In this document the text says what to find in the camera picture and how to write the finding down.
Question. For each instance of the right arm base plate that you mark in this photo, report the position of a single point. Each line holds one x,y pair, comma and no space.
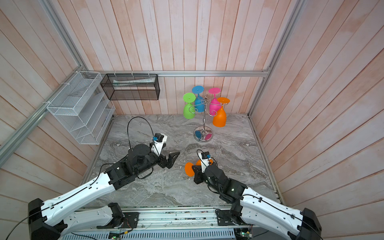
230,218

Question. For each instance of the horizontal aluminium wall profile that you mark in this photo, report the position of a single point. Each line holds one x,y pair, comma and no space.
212,73

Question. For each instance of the orange wine glass front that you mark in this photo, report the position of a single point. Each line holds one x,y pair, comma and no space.
188,168

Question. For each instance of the blue plastic wine glass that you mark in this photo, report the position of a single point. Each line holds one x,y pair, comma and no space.
199,106

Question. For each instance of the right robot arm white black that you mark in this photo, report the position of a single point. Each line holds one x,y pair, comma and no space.
251,208

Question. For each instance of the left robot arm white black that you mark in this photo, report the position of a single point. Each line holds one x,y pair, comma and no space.
112,179

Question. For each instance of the orange wine glass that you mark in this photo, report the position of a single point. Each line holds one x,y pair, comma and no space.
188,168
220,118

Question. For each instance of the chrome wine glass rack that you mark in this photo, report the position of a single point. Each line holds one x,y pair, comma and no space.
204,134

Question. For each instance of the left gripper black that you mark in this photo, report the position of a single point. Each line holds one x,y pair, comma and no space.
170,161

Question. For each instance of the white wire mesh shelf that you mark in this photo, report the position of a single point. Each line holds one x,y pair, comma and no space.
82,111

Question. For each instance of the green plastic wine glass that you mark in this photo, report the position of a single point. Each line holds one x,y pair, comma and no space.
189,108

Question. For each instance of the black wire mesh basket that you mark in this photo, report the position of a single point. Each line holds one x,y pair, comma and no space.
134,87

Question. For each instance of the aluminium mounting rail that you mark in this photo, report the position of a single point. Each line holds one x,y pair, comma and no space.
174,217

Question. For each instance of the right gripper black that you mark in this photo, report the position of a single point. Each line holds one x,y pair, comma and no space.
198,173

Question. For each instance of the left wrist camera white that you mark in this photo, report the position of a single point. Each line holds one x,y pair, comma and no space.
159,141

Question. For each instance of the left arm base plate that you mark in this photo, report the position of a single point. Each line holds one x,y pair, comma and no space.
125,220

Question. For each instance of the pink plastic wine glass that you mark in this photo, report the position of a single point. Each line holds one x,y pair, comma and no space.
214,104

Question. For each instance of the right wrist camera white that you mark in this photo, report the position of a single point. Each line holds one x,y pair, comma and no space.
205,160

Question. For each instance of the orange wine glass rear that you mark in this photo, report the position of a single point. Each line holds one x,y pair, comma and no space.
220,118

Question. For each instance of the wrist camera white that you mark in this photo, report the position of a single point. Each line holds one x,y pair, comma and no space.
159,141
205,160

